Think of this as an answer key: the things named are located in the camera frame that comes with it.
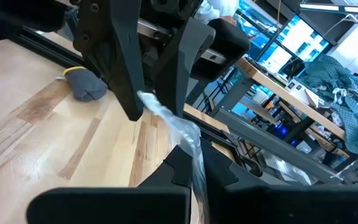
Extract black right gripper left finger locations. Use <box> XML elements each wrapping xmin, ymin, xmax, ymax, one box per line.
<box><xmin>26</xmin><ymin>145</ymin><xmax>195</xmax><ymax>224</ymax></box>

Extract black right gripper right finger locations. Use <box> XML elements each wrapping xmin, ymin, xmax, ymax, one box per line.
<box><xmin>200</xmin><ymin>138</ymin><xmax>358</xmax><ymax>224</ymax></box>

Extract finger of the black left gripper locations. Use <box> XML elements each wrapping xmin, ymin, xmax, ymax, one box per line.
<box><xmin>72</xmin><ymin>0</ymin><xmax>146</xmax><ymax>123</ymax></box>
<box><xmin>153</xmin><ymin>19</ymin><xmax>217</xmax><ymax>118</ymax></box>

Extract clear plastic bag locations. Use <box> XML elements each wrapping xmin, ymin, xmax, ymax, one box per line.
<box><xmin>137</xmin><ymin>90</ymin><xmax>213</xmax><ymax>224</ymax></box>

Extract wooden workbench grey steel legs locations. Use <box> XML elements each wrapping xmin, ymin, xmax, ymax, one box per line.
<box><xmin>185</xmin><ymin>55</ymin><xmax>358</xmax><ymax>185</ymax></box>

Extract white cardboard box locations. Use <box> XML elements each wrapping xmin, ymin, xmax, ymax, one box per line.
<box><xmin>285</xmin><ymin>78</ymin><xmax>326</xmax><ymax>109</ymax></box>

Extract teal crumpled cloth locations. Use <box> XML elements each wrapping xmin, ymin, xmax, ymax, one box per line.
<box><xmin>296</xmin><ymin>54</ymin><xmax>358</xmax><ymax>162</ymax></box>

